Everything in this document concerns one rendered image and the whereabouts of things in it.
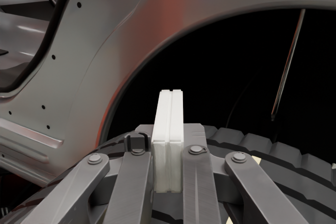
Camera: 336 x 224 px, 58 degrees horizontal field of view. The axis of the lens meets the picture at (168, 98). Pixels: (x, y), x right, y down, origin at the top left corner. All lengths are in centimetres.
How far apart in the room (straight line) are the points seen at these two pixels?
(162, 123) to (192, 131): 2
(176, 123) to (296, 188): 18
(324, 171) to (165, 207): 17
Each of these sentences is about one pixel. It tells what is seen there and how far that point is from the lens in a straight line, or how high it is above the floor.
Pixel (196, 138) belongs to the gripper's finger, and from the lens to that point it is 16.
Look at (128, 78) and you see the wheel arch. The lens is 59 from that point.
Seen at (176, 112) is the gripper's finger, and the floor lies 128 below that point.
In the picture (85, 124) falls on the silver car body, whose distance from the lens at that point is 71.
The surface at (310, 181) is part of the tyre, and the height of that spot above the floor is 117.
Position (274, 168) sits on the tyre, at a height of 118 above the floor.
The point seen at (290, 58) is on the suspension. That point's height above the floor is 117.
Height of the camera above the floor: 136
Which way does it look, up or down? 24 degrees down
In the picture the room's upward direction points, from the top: 4 degrees clockwise
